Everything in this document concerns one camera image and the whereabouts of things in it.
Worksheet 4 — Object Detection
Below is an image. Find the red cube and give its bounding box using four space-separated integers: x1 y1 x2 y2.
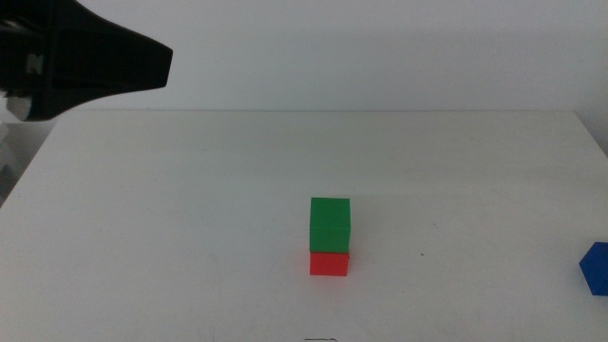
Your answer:
309 251 352 278

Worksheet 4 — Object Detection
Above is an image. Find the blue cube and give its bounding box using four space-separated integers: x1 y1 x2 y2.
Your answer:
578 241 608 297

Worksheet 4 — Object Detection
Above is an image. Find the green cube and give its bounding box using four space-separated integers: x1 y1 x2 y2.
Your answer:
309 197 352 255

